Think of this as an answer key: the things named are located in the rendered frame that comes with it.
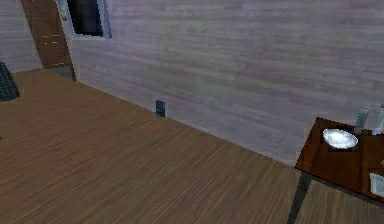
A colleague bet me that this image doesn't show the white round sink basin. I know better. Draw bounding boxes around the white round sink basin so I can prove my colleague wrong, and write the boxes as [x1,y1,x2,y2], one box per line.
[322,128,359,150]

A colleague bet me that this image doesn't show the brown wooden sink table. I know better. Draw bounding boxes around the brown wooden sink table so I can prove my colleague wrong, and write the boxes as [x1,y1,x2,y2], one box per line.
[286,116,384,224]

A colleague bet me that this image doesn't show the brown wooden room door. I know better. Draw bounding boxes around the brown wooden room door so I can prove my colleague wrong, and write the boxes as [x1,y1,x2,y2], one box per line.
[20,0,78,83]

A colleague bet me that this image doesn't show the clear glass bottle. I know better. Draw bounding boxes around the clear glass bottle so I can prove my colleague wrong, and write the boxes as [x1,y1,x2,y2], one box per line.
[371,103,384,136]

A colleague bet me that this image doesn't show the black mesh bin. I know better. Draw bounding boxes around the black mesh bin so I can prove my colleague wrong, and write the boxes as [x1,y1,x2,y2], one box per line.
[0,61,21,102]

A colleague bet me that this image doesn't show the pale square box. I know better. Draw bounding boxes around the pale square box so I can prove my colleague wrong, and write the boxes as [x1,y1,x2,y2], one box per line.
[369,172,384,199]

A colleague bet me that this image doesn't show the dark wall outlet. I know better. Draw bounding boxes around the dark wall outlet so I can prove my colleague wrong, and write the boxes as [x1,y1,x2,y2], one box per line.
[155,99,167,118]

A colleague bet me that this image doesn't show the dark window with pale frame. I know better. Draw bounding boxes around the dark window with pale frame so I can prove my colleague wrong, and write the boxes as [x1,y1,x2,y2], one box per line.
[55,0,113,40]

